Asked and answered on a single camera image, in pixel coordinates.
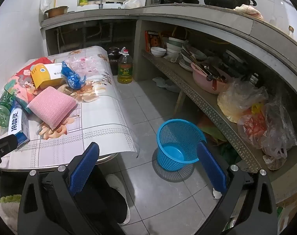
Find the person's black trousers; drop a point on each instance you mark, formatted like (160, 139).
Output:
(102, 208)

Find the white plastic container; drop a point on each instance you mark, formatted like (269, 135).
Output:
(132, 2)

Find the blue plastic bag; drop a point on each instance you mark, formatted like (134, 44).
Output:
(71, 77)

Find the black kitchen utensils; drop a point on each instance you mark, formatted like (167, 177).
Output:
(209, 72)

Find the blue plastic waste basket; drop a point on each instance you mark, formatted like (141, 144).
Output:
(170, 151)

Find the yellow plastic bag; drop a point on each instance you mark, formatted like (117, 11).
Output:
(234, 102)

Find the stack of white bowls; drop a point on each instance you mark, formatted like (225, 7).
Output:
(175, 44)

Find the perforated metal shelf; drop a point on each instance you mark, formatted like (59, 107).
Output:
(207, 107)

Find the white paper scrap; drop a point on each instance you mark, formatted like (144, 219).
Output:
(216, 193)

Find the dark ceramic jar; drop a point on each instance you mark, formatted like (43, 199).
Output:
(113, 53)

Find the blue and white toothpaste box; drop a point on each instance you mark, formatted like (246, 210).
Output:
(18, 124)

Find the pink waffle sponge cloth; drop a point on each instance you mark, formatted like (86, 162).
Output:
(50, 106)

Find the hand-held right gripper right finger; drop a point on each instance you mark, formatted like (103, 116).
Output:
(212, 169)

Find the red floral packet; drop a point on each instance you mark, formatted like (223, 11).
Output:
(21, 88)

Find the large clear plastic bag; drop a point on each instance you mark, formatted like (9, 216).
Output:
(282, 127)

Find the pink plastic basin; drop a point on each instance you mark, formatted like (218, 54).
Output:
(207, 84)

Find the green chips tube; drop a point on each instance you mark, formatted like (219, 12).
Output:
(3, 112)

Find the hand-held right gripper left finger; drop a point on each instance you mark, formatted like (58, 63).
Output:
(84, 167)

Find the beige rag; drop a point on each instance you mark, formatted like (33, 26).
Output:
(248, 11)

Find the white bowl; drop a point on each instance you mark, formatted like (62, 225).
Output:
(158, 52)

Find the white shoe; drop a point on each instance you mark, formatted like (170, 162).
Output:
(119, 186)

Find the floral tablecloth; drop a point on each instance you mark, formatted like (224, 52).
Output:
(102, 117)

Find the stack of white plates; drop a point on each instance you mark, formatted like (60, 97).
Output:
(187, 62)

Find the white floor rag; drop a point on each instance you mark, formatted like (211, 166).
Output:
(161, 82)

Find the cooking oil bottle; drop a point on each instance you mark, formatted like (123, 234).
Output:
(125, 71)

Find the red plastic bag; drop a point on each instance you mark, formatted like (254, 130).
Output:
(252, 129)

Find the concrete counter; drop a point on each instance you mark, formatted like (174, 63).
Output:
(187, 12)

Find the green cloth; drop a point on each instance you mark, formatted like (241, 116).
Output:
(226, 149)

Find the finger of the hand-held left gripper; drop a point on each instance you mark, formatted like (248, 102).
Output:
(6, 144)

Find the copper basin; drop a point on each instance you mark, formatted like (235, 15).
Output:
(56, 12)

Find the yellow and white box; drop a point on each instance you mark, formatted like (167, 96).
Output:
(44, 74)

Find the green and white rug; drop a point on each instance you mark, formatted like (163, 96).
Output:
(7, 208)

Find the red cardboard box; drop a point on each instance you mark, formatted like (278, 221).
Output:
(152, 40)

